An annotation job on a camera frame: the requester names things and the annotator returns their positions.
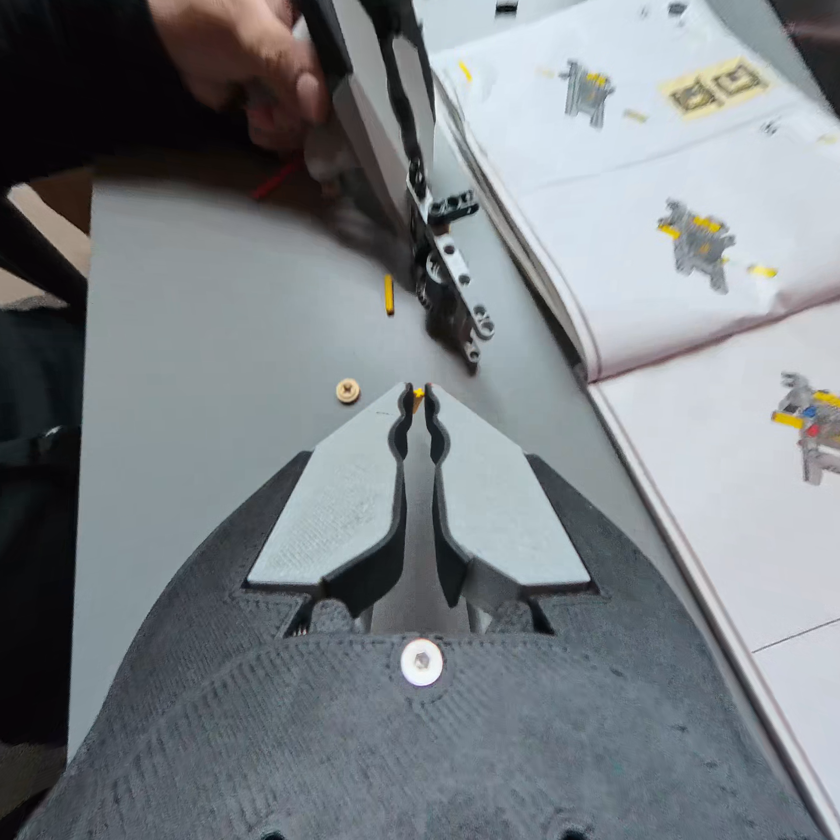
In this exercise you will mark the white lego instruction booklet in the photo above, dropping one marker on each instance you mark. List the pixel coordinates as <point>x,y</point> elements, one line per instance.
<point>656,197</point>

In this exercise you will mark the small black lego piece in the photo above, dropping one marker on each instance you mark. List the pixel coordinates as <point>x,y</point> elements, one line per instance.
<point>505,6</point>

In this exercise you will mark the person's left forearm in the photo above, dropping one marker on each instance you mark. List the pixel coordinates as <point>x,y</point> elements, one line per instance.
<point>65,79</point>

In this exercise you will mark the yellow lego axle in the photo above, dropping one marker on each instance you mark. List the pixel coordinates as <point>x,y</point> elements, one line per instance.
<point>418,397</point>
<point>389,294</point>

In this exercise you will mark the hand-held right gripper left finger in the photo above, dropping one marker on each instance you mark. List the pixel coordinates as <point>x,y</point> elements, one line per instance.
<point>334,518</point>

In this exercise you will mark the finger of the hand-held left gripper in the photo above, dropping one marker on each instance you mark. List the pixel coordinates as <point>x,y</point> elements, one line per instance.
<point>420,98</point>
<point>367,98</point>

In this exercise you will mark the black chair frame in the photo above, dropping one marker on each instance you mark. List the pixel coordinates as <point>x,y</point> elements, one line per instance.
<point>39,256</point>

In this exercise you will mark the tan lego bevel gear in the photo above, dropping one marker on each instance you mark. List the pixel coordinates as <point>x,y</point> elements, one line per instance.
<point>348,390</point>

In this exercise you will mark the red lego axle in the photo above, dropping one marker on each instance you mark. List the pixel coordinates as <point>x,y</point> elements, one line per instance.
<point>279,178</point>

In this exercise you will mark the person's black clothing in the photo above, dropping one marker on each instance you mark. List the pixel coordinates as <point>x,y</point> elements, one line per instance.
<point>39,525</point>

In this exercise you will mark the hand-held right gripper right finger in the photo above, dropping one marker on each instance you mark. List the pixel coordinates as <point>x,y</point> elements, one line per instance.
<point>505,518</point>

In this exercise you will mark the person's left hand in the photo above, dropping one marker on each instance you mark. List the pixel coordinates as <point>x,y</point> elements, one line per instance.
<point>243,59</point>

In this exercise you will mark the grey lego gear frame assembly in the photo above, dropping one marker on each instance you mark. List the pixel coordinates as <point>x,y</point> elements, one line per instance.
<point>459,262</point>

